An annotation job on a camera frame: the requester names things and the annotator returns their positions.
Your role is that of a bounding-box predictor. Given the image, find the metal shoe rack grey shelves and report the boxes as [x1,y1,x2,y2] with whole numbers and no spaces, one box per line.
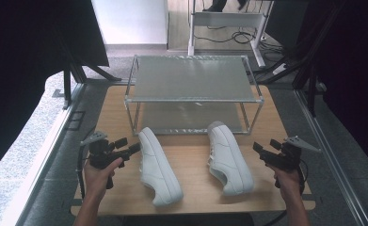
[123,55,265,137]

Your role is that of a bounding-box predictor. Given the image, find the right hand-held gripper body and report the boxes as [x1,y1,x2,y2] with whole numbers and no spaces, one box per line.
[260,135,323,190]

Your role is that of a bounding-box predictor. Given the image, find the black curtain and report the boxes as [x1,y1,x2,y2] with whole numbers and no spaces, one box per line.
[293,0,368,177]
[0,0,110,184]

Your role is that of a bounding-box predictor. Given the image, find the person's right hand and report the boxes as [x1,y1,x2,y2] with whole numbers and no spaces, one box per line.
[265,162,302,202]

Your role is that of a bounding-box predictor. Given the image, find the black floor cables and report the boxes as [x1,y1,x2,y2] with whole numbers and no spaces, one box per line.
[193,24,287,55]

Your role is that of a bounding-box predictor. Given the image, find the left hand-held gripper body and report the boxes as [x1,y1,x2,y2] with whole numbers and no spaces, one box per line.
[79,131,133,190]

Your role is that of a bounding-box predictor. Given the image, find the white leather sneaker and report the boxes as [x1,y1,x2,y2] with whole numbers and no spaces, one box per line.
[137,126,184,208]
[206,121,255,198]

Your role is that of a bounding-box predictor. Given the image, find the person's left hand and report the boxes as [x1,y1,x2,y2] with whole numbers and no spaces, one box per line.
[83,156,125,202]

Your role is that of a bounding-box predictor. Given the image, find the aluminium frame rail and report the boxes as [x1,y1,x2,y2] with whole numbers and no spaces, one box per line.
[13,83,87,226]
[294,89,368,226]

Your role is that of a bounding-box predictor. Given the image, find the black metal stand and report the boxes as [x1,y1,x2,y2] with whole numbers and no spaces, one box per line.
[61,60,123,111]
[252,51,318,118]

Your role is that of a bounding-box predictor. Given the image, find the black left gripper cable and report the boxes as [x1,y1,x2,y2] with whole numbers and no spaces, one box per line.
[75,145,88,201]

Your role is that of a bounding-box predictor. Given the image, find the white power strip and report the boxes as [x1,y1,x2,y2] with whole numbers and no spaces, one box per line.
[272,63,288,76]

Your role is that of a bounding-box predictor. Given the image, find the white desk frame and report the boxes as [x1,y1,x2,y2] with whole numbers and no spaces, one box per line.
[187,0,276,69]

